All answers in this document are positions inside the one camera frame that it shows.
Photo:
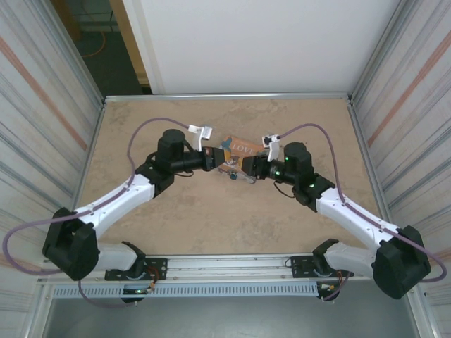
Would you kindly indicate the key with blue head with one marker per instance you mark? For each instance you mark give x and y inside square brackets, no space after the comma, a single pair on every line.
[233,175]

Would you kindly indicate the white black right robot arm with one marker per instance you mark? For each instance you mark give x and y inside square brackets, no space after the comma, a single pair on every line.
[352,219]

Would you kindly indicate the illustrated LOVE picture book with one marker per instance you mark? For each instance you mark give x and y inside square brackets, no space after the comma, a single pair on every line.
[243,148]

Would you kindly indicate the grey metal shelf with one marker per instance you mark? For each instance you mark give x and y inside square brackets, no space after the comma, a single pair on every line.
[225,317]

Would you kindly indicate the aluminium frame crossbar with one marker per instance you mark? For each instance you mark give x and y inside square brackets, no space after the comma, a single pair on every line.
[225,96]

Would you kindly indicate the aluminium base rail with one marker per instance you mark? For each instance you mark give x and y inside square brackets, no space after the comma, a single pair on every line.
[225,267]

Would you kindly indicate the aluminium frame post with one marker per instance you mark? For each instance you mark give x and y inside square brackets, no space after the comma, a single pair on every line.
[88,81]
[366,77]

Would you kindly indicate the wooden door frame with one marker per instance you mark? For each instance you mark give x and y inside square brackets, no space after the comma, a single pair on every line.
[130,42]

